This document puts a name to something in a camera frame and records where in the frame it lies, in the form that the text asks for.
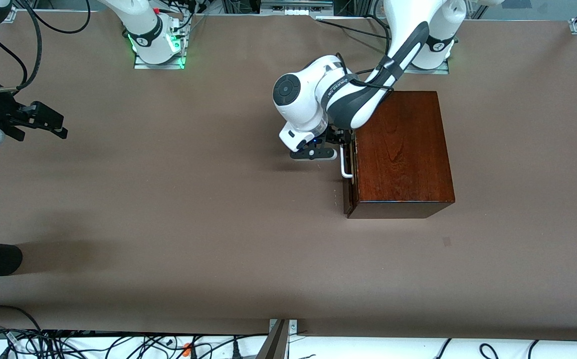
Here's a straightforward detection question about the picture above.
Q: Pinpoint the white drawer handle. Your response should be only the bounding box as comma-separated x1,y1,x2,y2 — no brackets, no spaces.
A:
340,149,355,179

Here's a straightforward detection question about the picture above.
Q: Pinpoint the wooden drawer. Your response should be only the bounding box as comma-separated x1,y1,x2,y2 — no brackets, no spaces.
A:
343,145,359,217

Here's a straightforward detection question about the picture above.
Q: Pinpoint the dark wooden drawer cabinet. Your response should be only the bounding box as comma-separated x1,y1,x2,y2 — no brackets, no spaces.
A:
347,91,456,219

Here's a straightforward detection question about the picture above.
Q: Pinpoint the grey power strip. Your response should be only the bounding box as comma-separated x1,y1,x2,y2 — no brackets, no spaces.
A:
260,0,335,15

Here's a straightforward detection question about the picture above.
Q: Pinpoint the dark slanted bar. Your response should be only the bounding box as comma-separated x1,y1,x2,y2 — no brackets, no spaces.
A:
257,319,289,359

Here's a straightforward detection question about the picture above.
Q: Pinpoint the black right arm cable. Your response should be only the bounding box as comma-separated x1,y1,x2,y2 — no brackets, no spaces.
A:
11,0,43,95
23,0,91,34
0,27,27,90

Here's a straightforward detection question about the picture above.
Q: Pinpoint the black cable across table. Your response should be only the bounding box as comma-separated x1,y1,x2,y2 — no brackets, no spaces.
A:
316,18,389,40

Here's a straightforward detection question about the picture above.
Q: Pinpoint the small metal bracket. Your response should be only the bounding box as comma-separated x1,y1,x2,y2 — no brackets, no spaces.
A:
270,319,298,336

